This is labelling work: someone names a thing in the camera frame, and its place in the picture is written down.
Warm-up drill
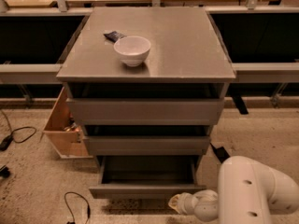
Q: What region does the grey metal rail frame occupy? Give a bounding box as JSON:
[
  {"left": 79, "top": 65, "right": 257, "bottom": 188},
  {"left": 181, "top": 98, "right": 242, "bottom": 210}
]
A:
[{"left": 0, "top": 1, "right": 299, "bottom": 104}]

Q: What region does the black power adapter right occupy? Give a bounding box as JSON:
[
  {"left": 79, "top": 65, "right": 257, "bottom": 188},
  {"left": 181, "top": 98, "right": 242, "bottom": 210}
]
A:
[{"left": 211, "top": 146, "right": 230, "bottom": 163}]

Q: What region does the grey drawer cabinet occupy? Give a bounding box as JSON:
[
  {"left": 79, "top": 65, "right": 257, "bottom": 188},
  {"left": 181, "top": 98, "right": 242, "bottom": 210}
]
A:
[{"left": 55, "top": 6, "right": 237, "bottom": 161}]

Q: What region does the dark blue snack packet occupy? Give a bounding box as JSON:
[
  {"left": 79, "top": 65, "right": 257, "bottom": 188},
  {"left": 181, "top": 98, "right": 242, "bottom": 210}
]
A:
[{"left": 104, "top": 31, "right": 125, "bottom": 43}]

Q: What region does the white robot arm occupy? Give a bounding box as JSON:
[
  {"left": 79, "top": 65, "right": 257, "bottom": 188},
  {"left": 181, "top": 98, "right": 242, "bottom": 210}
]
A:
[{"left": 168, "top": 156, "right": 299, "bottom": 224}]

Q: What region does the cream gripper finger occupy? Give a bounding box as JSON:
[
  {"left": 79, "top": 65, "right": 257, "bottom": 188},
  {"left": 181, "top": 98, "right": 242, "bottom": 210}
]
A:
[{"left": 168, "top": 194, "right": 180, "bottom": 211}]

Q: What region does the grey drawer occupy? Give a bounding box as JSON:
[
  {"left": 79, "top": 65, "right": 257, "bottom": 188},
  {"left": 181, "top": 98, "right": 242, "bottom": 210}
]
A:
[
  {"left": 84, "top": 125, "right": 210, "bottom": 156},
  {"left": 90, "top": 156, "right": 205, "bottom": 199},
  {"left": 64, "top": 82, "right": 228, "bottom": 125}
]

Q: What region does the grey top drawer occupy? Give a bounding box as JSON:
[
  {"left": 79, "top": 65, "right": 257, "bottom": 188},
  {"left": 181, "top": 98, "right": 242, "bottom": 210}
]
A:
[{"left": 64, "top": 82, "right": 228, "bottom": 125}]

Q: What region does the white ceramic bowl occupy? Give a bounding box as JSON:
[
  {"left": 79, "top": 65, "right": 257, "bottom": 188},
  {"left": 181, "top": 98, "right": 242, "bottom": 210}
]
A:
[{"left": 114, "top": 36, "right": 151, "bottom": 67}]

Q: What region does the grey bottom drawer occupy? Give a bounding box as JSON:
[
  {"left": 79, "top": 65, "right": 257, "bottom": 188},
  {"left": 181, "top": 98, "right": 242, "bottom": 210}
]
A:
[{"left": 90, "top": 156, "right": 205, "bottom": 199}]

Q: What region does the black cable loop bottom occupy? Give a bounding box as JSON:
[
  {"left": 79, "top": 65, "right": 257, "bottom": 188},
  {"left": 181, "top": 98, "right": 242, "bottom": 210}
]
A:
[{"left": 64, "top": 191, "right": 92, "bottom": 224}]

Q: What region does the wooden box on floor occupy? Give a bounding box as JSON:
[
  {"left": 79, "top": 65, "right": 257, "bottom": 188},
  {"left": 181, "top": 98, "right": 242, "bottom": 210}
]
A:
[{"left": 43, "top": 89, "right": 89, "bottom": 159}]

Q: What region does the black plug far left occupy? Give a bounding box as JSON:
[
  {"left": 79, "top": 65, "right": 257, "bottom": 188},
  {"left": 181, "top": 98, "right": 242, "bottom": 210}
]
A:
[{"left": 0, "top": 165, "right": 10, "bottom": 178}]

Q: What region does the grey middle drawer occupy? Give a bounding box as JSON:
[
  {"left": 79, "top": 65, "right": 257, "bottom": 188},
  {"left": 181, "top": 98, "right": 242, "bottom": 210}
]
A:
[{"left": 84, "top": 125, "right": 210, "bottom": 156}]

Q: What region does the black cable left floor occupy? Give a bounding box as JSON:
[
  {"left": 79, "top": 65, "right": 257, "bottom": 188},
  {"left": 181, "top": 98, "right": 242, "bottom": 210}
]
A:
[{"left": 0, "top": 109, "right": 37, "bottom": 151}]

